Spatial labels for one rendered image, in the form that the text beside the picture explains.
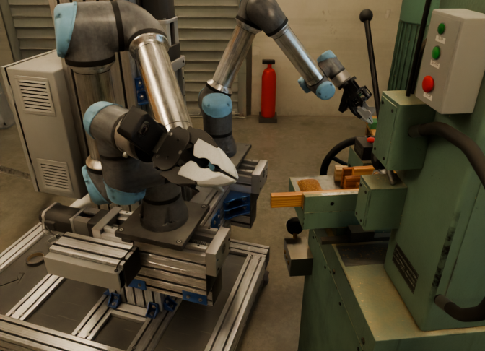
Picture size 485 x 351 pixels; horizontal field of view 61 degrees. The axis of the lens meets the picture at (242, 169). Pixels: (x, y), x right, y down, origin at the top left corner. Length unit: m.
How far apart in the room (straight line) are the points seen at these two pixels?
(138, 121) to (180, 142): 0.08
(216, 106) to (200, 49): 2.56
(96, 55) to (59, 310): 1.27
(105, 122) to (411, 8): 0.74
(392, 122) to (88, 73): 0.69
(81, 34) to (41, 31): 3.54
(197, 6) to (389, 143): 3.30
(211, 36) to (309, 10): 0.92
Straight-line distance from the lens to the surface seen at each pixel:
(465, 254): 0.97
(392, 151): 0.93
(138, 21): 1.04
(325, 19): 4.12
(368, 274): 1.20
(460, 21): 0.77
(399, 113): 0.90
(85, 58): 1.04
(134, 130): 0.59
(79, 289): 2.08
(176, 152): 0.63
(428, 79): 0.82
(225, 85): 1.73
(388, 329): 1.08
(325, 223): 1.25
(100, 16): 1.03
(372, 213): 1.05
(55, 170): 1.61
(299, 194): 1.22
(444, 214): 0.92
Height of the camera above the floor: 1.58
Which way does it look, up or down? 29 degrees down
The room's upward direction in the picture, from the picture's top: straight up
